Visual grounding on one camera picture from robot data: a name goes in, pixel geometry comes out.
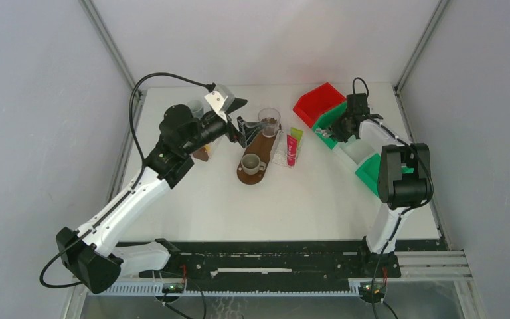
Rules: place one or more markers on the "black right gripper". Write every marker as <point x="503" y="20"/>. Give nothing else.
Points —
<point x="339" y="134"/>

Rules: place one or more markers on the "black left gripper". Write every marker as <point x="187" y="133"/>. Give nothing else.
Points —
<point x="248" y="132"/>

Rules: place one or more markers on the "clear glass tumbler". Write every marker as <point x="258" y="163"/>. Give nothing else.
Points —
<point x="270" y="117"/>

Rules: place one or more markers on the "grey ceramic cup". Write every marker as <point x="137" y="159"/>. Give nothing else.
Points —
<point x="251" y="164"/>

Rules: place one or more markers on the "clear textured acrylic holder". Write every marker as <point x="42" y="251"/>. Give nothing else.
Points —
<point x="279" y="149"/>

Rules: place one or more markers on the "red toothpaste tube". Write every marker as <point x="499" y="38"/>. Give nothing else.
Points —
<point x="291" y="150"/>

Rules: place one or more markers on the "green toothpaste tube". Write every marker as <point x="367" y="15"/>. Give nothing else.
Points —
<point x="296" y="134"/>

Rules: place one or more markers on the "green bin with toothpaste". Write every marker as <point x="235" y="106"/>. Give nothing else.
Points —
<point x="368" y="172"/>

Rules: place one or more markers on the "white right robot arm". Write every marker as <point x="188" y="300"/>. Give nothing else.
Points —
<point x="404" y="182"/>

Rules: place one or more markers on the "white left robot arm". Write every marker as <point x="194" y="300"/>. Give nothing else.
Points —
<point x="91" y="252"/>

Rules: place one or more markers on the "brown oval wooden tray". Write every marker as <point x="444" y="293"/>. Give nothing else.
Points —
<point x="262" y="146"/>

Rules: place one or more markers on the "green bin with toothbrushes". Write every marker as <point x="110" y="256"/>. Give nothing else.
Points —
<point x="326" y="120"/>

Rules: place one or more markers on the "white storage bin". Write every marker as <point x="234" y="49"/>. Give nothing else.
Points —
<point x="353" y="153"/>

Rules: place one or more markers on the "red storage bin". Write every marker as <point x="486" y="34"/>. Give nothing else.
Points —
<point x="313" y="104"/>

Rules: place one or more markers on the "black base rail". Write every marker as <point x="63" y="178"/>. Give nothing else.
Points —
<point x="275" y="266"/>

